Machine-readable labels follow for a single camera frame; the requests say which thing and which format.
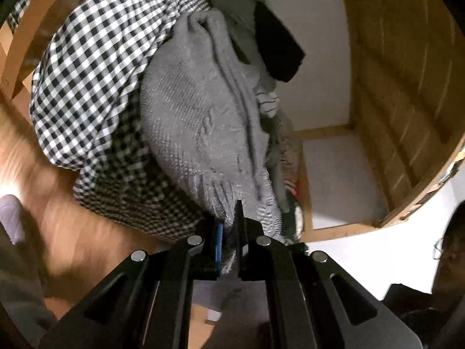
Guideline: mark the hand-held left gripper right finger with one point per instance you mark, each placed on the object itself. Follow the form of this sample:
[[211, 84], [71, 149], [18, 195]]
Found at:
[[238, 236]]

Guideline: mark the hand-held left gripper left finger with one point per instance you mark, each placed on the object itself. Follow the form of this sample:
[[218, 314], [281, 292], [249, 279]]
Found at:
[[219, 247]]

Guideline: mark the grey knit sweater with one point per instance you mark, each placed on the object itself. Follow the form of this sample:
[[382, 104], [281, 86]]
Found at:
[[196, 116]]

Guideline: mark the red patterned cloth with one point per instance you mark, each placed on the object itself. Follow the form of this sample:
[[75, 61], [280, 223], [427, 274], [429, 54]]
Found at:
[[290, 189]]

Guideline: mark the white striped cloth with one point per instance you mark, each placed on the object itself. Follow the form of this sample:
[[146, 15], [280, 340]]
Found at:
[[267, 103]]

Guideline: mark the black cloth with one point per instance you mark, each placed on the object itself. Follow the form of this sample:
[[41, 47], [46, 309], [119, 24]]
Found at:
[[279, 51]]

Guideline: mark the grey slipper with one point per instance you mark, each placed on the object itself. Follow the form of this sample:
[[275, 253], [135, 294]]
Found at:
[[12, 214]]

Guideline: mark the black white checkered blanket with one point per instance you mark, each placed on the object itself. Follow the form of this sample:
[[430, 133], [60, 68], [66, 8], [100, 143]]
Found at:
[[90, 61]]

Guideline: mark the dark grey garment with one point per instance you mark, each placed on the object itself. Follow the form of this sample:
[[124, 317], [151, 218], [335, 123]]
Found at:
[[232, 7]]

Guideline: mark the wooden bed frame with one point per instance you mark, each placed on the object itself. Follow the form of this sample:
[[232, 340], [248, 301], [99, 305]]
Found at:
[[392, 80]]

